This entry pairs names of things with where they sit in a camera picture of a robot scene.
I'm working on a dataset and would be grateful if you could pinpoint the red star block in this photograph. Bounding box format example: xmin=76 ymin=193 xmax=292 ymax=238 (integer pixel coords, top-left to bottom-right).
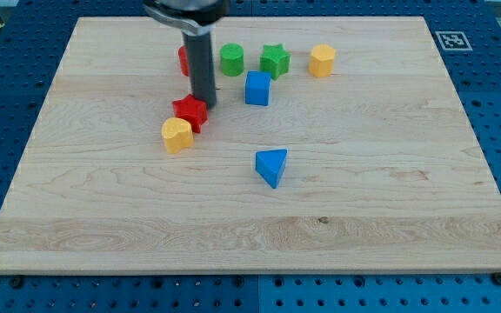
xmin=172 ymin=94 xmax=208 ymax=133

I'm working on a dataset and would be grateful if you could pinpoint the light wooden board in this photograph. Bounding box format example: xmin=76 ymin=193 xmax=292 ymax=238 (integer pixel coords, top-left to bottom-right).
xmin=0 ymin=17 xmax=501 ymax=276

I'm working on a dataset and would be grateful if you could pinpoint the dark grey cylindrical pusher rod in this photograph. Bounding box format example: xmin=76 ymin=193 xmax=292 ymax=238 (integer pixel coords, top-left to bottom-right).
xmin=183 ymin=32 xmax=217 ymax=108

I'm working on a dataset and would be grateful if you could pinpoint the white fiducial marker tag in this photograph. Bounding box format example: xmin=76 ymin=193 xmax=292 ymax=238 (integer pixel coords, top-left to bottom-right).
xmin=435 ymin=30 xmax=472 ymax=51

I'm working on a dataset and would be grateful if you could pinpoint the green cylinder block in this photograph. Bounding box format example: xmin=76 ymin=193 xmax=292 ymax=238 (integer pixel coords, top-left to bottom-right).
xmin=220 ymin=43 xmax=244 ymax=77

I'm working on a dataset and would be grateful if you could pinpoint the red cylinder block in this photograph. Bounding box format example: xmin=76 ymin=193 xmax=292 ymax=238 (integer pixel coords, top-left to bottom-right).
xmin=177 ymin=45 xmax=190 ymax=77

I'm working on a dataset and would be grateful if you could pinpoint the blue triangle block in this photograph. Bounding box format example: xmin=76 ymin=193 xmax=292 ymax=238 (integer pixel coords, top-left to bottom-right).
xmin=255 ymin=149 xmax=288 ymax=189

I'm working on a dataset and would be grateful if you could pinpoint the yellow heart block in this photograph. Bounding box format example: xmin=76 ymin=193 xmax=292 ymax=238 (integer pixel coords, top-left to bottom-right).
xmin=161 ymin=117 xmax=194 ymax=154

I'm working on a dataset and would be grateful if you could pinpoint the yellow hexagon block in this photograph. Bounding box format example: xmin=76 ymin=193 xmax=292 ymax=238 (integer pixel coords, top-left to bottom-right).
xmin=308 ymin=43 xmax=337 ymax=77

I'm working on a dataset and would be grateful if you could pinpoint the green star block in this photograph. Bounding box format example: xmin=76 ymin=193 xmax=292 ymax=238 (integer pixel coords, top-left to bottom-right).
xmin=260 ymin=43 xmax=291 ymax=80

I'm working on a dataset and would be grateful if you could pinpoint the blue cube block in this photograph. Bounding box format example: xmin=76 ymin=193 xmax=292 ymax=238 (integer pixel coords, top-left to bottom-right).
xmin=244 ymin=71 xmax=271 ymax=106

